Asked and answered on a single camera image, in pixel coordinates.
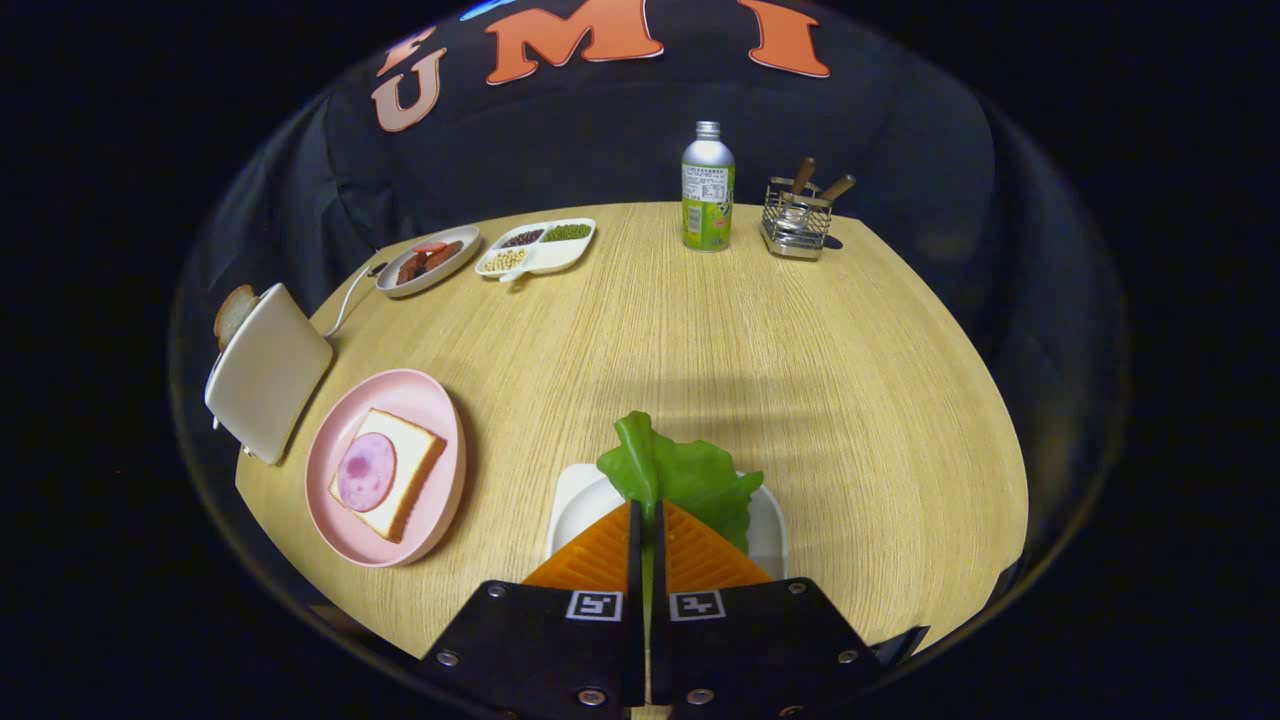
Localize grey round plate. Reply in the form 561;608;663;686
374;225;482;299

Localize metal wire cutlery holder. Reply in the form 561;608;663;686
759;177;846;263

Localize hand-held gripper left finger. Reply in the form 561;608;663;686
418;500;646;720

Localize white toaster cable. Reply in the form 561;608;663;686
322;262;386;339

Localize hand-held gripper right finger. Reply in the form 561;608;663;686
650;500;886;720

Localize silver bottle with green label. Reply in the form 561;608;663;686
681;121;737;253

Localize pink round plate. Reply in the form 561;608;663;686
304;368;468;569

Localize pink ham slice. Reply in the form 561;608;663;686
336;432;398;514

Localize white square plate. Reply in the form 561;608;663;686
546;462;791;581

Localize green lettuce leaf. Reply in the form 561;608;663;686
597;410;766;641

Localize white toaster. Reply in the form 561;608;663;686
204;282;335;467

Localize white divided dish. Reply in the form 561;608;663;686
474;217;598;283

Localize toasted bread slice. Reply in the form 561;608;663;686
213;284;261;351

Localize white square bread slice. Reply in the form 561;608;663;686
328;407;448;544

